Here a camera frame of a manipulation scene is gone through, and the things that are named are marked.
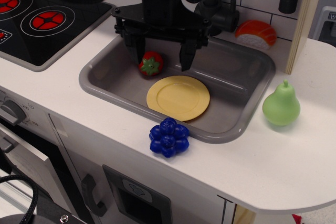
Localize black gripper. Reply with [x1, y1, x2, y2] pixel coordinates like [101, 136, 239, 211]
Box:
[112, 0, 211, 71]

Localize blue toy blueberries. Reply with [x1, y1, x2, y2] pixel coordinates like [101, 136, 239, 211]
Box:
[149, 118, 190, 158]

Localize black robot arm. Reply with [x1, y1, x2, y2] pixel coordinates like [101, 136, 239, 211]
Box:
[112, 0, 211, 71]

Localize yellow toy plate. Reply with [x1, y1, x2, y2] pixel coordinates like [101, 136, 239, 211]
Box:
[146, 76, 210, 122]

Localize grey toy sink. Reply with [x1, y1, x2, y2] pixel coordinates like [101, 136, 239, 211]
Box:
[79, 36, 275, 144]

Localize red toy strawberry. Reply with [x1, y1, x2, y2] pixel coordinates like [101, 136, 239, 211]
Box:
[138, 51, 163, 76]

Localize dark grey toy faucet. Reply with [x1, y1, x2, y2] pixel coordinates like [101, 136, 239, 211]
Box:
[195, 0, 298, 36]

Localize salmon sushi toy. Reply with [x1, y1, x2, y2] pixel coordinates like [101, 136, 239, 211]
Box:
[235, 20, 277, 50]

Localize black toy stovetop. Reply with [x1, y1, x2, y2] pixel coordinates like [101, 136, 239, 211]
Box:
[1, 0, 112, 72]

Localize green toy pear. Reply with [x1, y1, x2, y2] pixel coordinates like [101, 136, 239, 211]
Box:
[262, 79, 301, 126]

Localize grey dishwasher panel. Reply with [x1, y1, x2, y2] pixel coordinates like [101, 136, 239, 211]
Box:
[102, 165, 173, 224]

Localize grey appliance background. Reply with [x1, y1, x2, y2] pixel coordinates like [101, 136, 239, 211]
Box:
[312, 6, 335, 47]

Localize grey oven knob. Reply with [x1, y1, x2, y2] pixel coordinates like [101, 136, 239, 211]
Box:
[1, 100, 27, 126]

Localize wooden side panel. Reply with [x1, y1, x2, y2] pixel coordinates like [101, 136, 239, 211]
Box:
[284, 0, 319, 74]

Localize grey cabinet door handle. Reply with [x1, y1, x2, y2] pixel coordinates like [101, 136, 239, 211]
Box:
[81, 174, 107, 217]

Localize grey oven door handle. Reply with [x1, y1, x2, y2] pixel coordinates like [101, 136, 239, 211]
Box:
[0, 137, 17, 154]

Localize black cable lower left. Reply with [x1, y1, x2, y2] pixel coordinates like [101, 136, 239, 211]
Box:
[0, 174, 39, 224]

